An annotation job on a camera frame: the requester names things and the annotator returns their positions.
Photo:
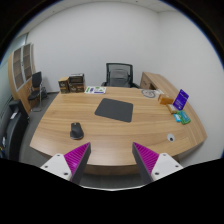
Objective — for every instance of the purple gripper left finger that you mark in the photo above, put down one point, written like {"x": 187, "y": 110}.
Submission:
{"x": 71, "y": 165}

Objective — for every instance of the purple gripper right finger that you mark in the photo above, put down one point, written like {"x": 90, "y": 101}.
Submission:
{"x": 153, "y": 166}

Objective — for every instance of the black computer mouse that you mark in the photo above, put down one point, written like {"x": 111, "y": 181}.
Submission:
{"x": 76, "y": 131}

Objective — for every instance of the dark grey mouse pad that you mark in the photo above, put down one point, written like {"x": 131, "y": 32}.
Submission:
{"x": 114, "y": 109}

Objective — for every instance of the blue small packet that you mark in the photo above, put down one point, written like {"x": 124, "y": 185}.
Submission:
{"x": 177, "y": 118}

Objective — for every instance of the green packet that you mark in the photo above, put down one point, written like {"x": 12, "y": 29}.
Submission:
{"x": 184, "y": 117}

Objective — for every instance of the small tan box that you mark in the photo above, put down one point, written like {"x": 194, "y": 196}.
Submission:
{"x": 172, "y": 109}

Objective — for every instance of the orange cardboard box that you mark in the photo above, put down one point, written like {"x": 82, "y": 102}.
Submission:
{"x": 165, "y": 99}

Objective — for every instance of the purple standing card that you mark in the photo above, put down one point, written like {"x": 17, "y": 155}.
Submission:
{"x": 180, "y": 100}

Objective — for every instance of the white green leaflet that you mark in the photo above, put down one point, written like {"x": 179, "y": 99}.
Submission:
{"x": 95, "y": 90}

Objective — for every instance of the large dark brown box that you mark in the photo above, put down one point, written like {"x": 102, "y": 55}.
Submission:
{"x": 77, "y": 83}

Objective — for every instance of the black chair at left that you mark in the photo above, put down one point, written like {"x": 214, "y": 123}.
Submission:
{"x": 12, "y": 128}

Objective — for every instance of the wooden side cabinet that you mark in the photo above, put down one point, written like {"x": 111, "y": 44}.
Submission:
{"x": 156, "y": 81}

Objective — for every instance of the small brown box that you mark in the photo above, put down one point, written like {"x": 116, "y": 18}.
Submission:
{"x": 64, "y": 85}

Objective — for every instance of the black visitor chair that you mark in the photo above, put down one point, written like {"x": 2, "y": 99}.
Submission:
{"x": 37, "y": 90}

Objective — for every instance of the black mesh office chair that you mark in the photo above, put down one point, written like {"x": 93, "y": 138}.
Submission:
{"x": 119, "y": 75}

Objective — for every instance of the wooden bookcase with doors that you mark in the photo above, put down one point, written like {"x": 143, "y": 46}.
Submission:
{"x": 20, "y": 70}

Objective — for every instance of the white cable grommet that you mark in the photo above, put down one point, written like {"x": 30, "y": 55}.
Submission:
{"x": 171, "y": 137}

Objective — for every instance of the round coiled cable coaster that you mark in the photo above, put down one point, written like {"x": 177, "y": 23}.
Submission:
{"x": 148, "y": 93}

